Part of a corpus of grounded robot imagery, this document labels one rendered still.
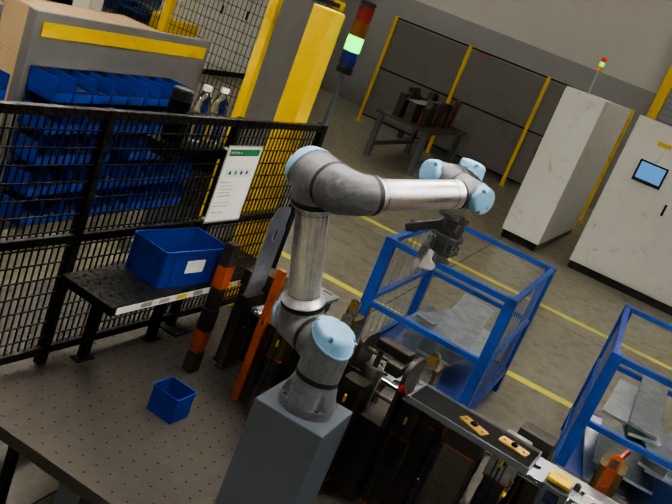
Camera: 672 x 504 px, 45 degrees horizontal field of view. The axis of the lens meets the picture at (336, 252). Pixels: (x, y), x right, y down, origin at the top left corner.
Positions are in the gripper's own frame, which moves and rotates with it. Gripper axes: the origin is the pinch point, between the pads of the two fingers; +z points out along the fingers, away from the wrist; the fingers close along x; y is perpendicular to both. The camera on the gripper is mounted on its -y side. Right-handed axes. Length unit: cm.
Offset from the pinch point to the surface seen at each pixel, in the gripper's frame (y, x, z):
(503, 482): 46, 3, 44
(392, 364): 3.9, -0.5, 28.4
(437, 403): 22.5, -8.6, 28.0
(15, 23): -335, 136, 23
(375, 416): 4.6, 2.7, 47.4
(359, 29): -90, 85, -52
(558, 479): 59, -10, 28
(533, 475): 52, 18, 44
